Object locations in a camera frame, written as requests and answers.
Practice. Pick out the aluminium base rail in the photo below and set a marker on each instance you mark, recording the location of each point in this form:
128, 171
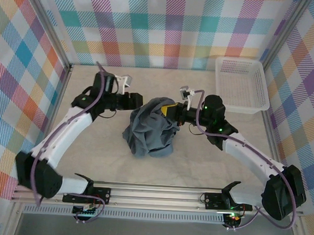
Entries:
155, 196

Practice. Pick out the grey t-shirt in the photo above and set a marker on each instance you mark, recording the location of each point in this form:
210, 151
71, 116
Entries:
148, 130

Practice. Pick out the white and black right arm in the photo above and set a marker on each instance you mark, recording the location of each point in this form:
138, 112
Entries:
250, 155

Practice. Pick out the aluminium frame post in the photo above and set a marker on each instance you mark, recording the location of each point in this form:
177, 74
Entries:
284, 32
51, 28

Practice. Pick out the white plastic mesh basket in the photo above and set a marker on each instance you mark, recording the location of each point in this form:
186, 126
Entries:
241, 85

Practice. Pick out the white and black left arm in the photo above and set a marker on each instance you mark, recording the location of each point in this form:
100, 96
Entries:
65, 136

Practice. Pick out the small electronics board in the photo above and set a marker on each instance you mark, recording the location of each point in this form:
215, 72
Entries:
84, 211
233, 219

